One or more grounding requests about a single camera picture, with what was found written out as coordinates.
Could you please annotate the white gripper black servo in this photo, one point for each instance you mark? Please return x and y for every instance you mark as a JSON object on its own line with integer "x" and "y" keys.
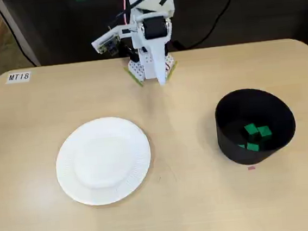
{"x": 155, "y": 27}

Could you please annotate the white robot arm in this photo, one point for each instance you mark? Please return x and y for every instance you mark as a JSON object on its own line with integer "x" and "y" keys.
{"x": 149, "y": 66}

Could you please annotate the white paper plate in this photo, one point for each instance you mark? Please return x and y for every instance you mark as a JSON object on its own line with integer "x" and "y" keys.
{"x": 99, "y": 175}

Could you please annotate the black pot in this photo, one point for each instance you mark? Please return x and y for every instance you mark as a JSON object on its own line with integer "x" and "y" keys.
{"x": 256, "y": 157}

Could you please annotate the small pink sticker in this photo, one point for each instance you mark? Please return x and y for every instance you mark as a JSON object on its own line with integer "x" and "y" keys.
{"x": 251, "y": 168}

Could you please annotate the white MT18 label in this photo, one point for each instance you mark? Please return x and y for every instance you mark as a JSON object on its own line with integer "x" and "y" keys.
{"x": 18, "y": 77}

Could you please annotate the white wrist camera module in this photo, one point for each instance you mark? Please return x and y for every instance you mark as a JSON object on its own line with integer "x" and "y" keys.
{"x": 106, "y": 43}

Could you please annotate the white metal frame leg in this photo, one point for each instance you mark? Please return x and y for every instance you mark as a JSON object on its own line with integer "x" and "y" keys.
{"x": 31, "y": 56}

